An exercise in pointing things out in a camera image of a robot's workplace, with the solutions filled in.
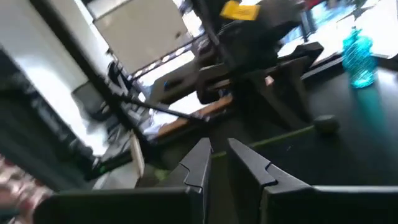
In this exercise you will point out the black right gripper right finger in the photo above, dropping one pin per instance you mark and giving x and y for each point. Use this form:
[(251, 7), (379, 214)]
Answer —
[(248, 168)]

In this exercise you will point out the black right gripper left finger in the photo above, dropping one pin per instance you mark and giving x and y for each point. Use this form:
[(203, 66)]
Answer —
[(192, 174)]

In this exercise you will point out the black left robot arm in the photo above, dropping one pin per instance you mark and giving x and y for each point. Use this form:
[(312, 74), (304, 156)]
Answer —
[(264, 93)]

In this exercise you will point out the blue glass vase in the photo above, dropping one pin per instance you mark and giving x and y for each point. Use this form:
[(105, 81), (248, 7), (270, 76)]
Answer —
[(359, 62)]

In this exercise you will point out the black diagonal table strut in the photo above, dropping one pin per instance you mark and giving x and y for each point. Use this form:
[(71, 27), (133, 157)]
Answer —
[(161, 109)]

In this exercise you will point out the person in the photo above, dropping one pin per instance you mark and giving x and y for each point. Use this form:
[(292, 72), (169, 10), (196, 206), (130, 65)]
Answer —
[(18, 186)]

